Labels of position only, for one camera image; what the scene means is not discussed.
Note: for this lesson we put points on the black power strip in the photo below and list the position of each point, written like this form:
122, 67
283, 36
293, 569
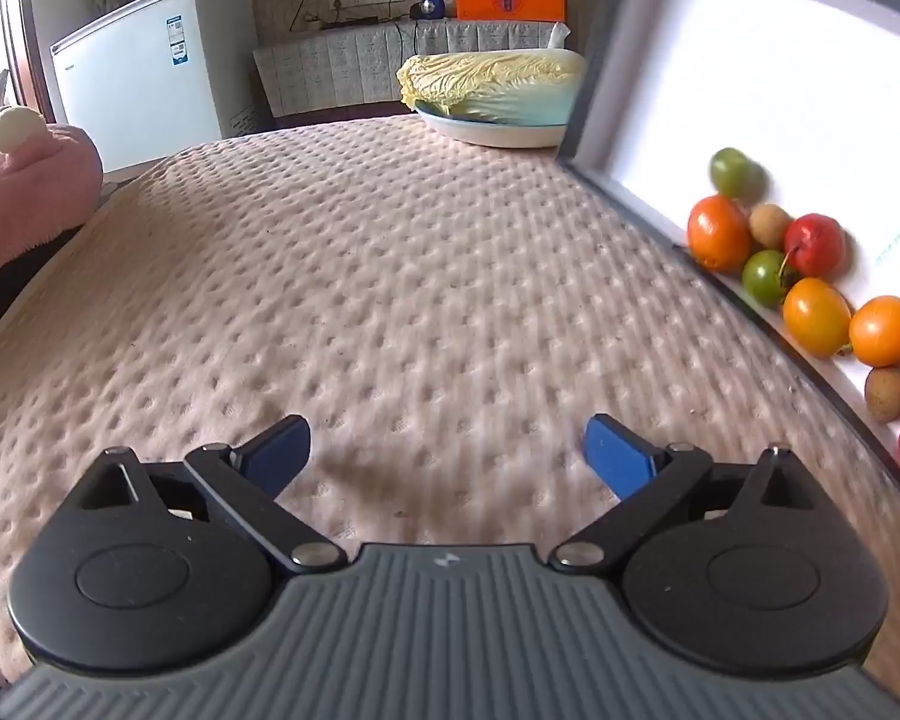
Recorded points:
345, 21

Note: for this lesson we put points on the small brown fruit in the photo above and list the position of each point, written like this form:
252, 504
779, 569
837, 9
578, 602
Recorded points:
886, 394
769, 225

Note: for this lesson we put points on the smooth small orange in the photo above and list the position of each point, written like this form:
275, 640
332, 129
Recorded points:
881, 330

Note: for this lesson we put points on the dark orange mandarin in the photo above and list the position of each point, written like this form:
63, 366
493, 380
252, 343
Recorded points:
716, 234

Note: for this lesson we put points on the white chest fridge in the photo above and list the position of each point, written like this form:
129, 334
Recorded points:
142, 82

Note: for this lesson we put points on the cloth-covered cabinet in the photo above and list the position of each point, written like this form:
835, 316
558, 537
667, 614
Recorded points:
330, 67

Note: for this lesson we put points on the white and blue plate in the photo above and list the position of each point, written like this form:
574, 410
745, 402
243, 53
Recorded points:
495, 133

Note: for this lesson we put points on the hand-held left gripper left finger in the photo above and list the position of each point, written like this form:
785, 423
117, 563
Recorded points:
281, 454

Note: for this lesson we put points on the pink quilted table cover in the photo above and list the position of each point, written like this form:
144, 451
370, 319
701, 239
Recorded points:
420, 277

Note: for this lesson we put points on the white pompom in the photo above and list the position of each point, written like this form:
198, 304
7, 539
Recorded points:
15, 127

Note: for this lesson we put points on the pink plush cushion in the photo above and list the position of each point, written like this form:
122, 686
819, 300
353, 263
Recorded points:
22, 199

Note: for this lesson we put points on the white tissue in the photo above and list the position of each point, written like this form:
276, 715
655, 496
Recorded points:
559, 33

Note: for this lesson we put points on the green tomato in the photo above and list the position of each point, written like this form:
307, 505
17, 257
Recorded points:
761, 279
731, 171

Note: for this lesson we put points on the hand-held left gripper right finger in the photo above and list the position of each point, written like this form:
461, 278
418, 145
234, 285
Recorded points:
615, 457

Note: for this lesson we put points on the yellow-orange orange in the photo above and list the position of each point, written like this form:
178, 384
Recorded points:
816, 316

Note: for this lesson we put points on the grey shallow box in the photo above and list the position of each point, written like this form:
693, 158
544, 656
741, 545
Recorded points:
757, 75

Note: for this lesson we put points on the napa cabbage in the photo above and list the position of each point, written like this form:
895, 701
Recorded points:
487, 79

